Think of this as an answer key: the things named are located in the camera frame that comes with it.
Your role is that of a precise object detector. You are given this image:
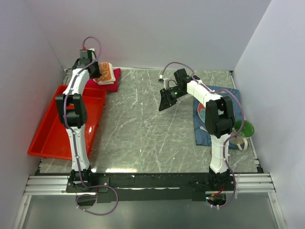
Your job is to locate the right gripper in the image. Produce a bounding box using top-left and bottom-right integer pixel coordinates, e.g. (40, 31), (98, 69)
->
(159, 87), (186, 112)

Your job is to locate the crimson red garment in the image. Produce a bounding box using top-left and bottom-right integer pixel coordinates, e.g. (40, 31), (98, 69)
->
(85, 68), (121, 92)

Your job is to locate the orange white patterned cloth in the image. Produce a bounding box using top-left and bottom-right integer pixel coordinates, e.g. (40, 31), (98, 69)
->
(93, 62), (116, 85)

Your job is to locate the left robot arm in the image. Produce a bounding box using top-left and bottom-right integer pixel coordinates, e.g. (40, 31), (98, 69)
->
(55, 48), (100, 192)

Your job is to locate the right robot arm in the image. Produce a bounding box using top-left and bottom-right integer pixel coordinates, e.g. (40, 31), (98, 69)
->
(158, 69), (235, 190)

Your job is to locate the red blue decorated plate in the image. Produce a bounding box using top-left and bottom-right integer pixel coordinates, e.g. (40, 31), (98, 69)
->
(197, 103), (206, 123)

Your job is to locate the blue placemat cloth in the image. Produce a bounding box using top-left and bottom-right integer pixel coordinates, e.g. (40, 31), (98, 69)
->
(193, 85), (244, 149)

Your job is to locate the green inside floral mug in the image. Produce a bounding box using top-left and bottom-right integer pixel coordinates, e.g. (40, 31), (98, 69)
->
(230, 120), (254, 151)

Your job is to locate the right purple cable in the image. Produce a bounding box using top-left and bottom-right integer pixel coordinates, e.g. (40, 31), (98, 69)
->
(159, 62), (246, 209)

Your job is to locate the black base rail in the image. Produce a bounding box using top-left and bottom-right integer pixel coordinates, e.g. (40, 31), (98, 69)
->
(66, 171), (234, 203)

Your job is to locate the aluminium frame rail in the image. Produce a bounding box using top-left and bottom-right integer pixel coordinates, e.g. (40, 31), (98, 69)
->
(23, 174), (275, 196)

